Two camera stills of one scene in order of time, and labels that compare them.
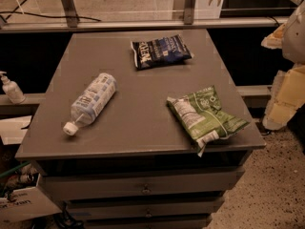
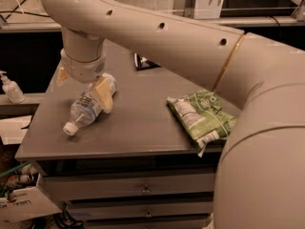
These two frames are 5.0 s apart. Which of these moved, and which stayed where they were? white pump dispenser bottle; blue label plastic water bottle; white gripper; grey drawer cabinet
Moved: white gripper
Stayed: white pump dispenser bottle; blue label plastic water bottle; grey drawer cabinet
